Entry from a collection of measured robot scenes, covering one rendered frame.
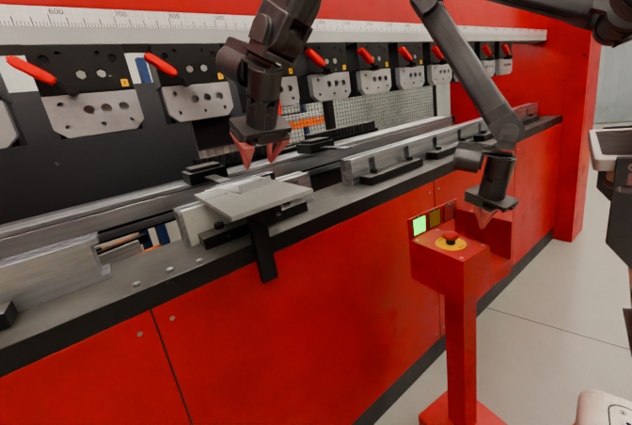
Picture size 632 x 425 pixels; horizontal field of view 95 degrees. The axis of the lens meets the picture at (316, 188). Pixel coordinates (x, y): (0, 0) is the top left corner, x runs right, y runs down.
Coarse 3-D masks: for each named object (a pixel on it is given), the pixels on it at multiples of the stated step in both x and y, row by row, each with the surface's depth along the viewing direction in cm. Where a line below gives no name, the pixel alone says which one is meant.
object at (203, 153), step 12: (192, 120) 70; (204, 120) 72; (216, 120) 74; (228, 120) 75; (192, 132) 72; (204, 132) 72; (216, 132) 74; (228, 132) 76; (204, 144) 73; (216, 144) 74; (228, 144) 76; (204, 156) 74
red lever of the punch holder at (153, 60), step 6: (150, 54) 58; (150, 60) 58; (156, 60) 58; (162, 60) 59; (156, 66) 59; (162, 66) 59; (168, 66) 60; (168, 72) 60; (174, 72) 60; (180, 78) 62; (186, 78) 62; (186, 84) 62
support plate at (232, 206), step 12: (204, 192) 72; (216, 192) 70; (228, 192) 69; (252, 192) 65; (264, 192) 64; (276, 192) 62; (288, 192) 61; (300, 192) 59; (312, 192) 61; (216, 204) 60; (228, 204) 59; (240, 204) 57; (252, 204) 56; (264, 204) 55; (276, 204) 56; (228, 216) 52; (240, 216) 52
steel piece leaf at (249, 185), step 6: (252, 180) 77; (258, 180) 67; (264, 180) 69; (270, 180) 70; (228, 186) 74; (234, 186) 73; (240, 186) 65; (246, 186) 66; (252, 186) 67; (258, 186) 68; (234, 192) 67; (240, 192) 65; (246, 192) 66
